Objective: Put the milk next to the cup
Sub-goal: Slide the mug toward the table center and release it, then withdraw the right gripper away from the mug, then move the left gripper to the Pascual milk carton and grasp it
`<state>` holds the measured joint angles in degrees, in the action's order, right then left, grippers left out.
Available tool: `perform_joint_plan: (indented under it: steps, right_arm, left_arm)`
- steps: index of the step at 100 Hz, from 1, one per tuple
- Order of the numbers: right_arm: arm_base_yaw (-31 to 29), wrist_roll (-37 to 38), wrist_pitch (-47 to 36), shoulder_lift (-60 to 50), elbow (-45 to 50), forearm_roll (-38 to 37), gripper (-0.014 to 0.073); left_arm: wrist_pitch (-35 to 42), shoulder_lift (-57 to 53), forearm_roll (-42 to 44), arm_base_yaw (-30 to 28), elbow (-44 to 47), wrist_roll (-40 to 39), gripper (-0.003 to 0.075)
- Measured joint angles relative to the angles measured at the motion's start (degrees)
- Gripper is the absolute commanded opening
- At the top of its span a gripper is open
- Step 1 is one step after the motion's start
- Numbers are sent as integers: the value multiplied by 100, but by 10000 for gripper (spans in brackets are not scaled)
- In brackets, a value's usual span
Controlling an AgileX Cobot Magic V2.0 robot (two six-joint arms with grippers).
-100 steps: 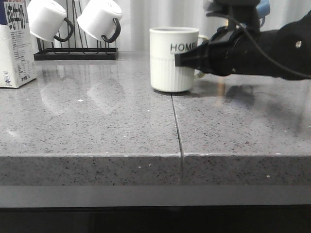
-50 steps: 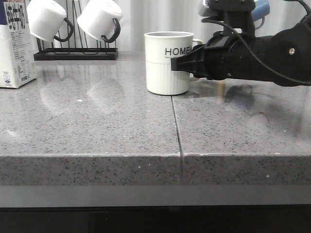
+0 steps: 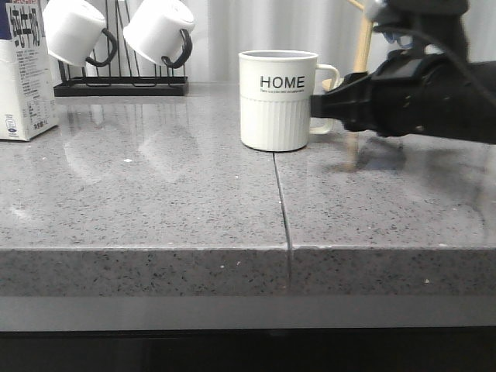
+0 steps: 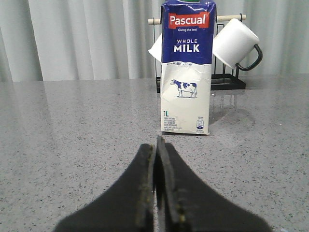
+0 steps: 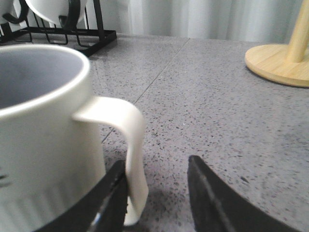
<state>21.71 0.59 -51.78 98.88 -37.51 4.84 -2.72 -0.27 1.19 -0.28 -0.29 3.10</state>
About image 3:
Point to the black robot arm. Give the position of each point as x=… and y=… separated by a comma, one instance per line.
x=436, y=28

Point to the cream HOME mug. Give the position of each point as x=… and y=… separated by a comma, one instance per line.
x=275, y=87

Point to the white hanging mug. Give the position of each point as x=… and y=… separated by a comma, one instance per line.
x=160, y=32
x=72, y=31

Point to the black wire mug rack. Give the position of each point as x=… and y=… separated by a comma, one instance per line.
x=128, y=74

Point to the white blue milk carton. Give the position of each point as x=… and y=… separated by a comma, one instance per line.
x=28, y=105

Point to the left white hanging mug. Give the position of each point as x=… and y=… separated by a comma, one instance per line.
x=72, y=31

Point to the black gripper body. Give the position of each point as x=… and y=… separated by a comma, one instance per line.
x=401, y=94

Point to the blue hanging mug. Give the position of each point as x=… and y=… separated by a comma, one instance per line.
x=402, y=40

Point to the wooden mug tree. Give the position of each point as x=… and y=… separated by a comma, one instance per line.
x=364, y=40

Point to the right white hanging mug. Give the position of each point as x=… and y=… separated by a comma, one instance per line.
x=160, y=32

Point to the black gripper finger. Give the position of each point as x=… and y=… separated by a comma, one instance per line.
x=330, y=105

